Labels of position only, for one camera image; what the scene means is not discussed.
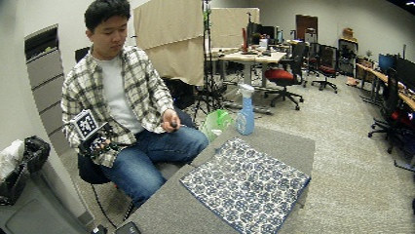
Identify black seat under person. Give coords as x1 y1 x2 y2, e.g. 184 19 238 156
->
77 152 115 185

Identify white marker cube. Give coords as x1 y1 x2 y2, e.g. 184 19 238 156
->
69 109 109 141

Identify green plastic bag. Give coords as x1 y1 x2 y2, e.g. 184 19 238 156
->
200 108 234 142

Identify blue spray bottle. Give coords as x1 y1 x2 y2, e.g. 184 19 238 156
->
234 83 257 137

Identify the person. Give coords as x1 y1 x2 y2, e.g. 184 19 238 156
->
60 0 212 209

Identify black bag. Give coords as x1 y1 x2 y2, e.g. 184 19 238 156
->
0 136 52 207

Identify black tripod stand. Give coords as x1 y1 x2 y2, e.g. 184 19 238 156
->
192 0 229 121

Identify white plastic sheet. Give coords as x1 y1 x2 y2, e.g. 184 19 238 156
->
0 138 27 183

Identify grey drawer cabinet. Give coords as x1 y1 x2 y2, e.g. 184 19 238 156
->
24 23 73 156

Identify blue white patterned cloth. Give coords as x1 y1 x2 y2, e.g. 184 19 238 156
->
180 136 313 234

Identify black phone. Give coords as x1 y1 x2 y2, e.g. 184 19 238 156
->
115 221 142 234

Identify large beige fabric panel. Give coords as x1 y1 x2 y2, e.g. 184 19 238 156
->
132 0 206 87

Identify light wooden desk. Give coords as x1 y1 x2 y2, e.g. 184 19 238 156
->
218 50 287 89

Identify red seat office chair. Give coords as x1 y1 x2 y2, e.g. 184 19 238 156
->
264 41 309 111

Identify small beige fabric panel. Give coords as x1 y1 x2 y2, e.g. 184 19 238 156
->
209 7 261 49

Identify dark desk monitor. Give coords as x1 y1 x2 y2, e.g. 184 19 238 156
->
245 21 278 47

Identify black mesh red chair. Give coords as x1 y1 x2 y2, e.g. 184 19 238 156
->
310 44 339 95

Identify brown door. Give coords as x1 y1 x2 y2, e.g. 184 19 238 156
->
294 14 319 43

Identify black tall cabinet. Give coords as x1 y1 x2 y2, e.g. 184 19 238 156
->
337 38 359 78

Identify cardboard box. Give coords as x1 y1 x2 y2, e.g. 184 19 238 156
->
341 27 357 41

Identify black office chair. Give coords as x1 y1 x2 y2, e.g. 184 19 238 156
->
367 67 406 155

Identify long wooden side desk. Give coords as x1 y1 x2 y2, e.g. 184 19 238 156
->
354 62 415 113

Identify blue screen monitor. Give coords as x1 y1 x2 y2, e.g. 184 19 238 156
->
378 53 397 75

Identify black computer monitor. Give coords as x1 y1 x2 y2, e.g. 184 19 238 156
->
393 56 415 93

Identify black cable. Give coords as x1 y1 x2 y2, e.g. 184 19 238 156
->
89 183 120 230

